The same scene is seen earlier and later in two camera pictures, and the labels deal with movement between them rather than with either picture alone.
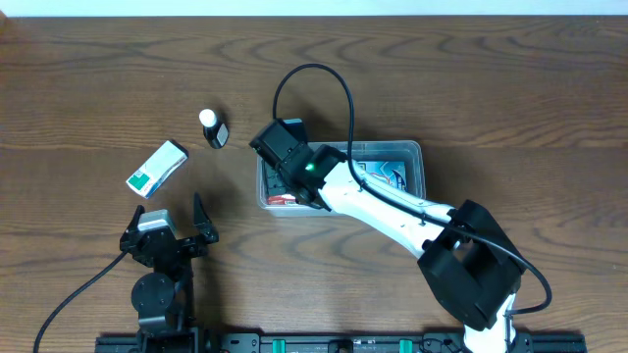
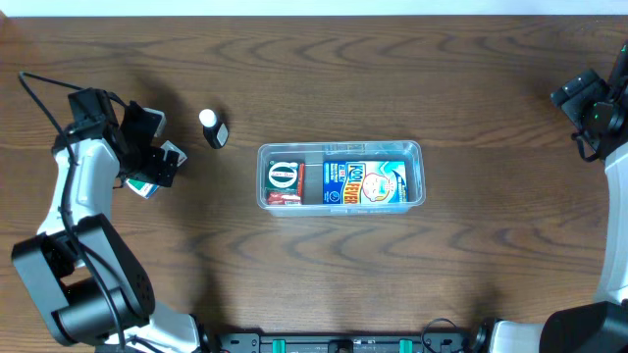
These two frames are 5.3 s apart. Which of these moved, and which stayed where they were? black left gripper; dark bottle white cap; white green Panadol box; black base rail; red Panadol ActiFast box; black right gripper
Moved: black right gripper; black left gripper
Stayed: white green Panadol box; black base rail; red Panadol ActiFast box; dark bottle white cap
